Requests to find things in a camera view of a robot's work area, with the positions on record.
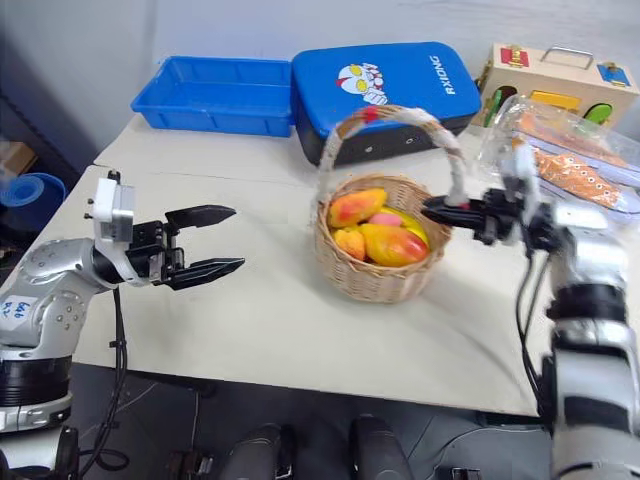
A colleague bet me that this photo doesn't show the blue plastic bin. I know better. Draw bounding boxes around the blue plastic bin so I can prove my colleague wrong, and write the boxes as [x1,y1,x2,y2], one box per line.
[130,55,297,139]

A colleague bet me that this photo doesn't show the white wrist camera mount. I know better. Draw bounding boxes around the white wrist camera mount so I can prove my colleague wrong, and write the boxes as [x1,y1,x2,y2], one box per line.
[83,169,137,252]
[498,143,545,202]

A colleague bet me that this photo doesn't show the orange perforated sheet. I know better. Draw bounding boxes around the orange perforated sheet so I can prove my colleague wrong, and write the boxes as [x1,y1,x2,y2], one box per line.
[530,149,627,210]

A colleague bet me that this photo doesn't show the wicker basket with handle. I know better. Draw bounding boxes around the wicker basket with handle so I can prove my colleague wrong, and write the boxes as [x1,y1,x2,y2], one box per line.
[313,104,474,306]

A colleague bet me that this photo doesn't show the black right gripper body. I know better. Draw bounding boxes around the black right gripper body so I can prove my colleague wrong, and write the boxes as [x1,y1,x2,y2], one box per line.
[470,187,532,247]

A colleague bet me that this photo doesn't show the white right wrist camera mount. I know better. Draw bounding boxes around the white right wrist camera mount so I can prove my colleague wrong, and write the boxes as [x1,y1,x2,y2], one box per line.
[498,143,545,202]

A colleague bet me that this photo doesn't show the clear plastic bag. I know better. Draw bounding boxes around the clear plastic bag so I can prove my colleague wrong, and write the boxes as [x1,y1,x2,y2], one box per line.
[476,93,640,212]

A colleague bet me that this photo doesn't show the blue cartoon print case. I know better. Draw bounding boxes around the blue cartoon print case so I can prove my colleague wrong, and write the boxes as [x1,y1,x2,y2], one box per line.
[290,40,483,168]

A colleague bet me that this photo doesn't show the wooden latch toy box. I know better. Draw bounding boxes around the wooden latch toy box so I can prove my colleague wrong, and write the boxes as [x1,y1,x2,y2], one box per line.
[471,41,640,129]

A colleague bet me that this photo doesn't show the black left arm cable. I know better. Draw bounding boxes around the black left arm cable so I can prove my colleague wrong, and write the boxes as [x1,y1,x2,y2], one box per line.
[74,287,129,480]

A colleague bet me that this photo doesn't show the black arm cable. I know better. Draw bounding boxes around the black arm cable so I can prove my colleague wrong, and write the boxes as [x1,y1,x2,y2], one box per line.
[516,243,552,417]
[74,287,129,480]

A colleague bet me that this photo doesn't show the large red-yellow mango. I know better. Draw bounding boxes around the large red-yellow mango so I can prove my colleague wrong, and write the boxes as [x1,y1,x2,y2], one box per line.
[359,222,432,268]

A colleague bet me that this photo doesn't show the dark rounded shape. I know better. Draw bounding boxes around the dark rounded shape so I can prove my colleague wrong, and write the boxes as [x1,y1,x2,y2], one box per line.
[231,422,297,480]

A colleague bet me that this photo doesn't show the pink peach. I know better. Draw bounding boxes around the pink peach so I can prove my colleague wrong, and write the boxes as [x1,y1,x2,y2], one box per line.
[368,209,407,229]

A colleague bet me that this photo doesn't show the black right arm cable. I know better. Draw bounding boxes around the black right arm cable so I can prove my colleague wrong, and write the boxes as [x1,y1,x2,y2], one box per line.
[516,243,552,417]

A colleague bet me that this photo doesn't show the small orange-yellow mango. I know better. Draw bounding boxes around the small orange-yellow mango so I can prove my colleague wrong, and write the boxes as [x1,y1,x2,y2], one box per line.
[332,225,368,262]

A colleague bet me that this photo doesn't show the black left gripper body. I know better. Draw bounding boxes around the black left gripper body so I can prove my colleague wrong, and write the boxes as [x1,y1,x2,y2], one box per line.
[125,218,186,287]

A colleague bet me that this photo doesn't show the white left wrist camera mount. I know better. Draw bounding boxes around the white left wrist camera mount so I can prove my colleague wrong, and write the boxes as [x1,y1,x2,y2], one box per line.
[83,169,137,252]

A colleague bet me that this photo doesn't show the brown cardboard box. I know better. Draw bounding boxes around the brown cardboard box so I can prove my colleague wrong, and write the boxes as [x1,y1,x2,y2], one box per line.
[0,139,39,182]

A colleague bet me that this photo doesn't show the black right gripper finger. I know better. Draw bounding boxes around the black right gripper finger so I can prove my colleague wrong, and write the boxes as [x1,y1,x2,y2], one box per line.
[423,195,482,214]
[421,207,482,231]

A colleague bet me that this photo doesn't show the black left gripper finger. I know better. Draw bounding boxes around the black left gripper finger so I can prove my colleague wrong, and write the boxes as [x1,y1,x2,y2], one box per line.
[160,257,246,292]
[164,203,238,233]

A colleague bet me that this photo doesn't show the yellow fruit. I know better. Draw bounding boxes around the yellow fruit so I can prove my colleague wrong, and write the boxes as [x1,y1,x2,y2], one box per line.
[385,207,431,247]

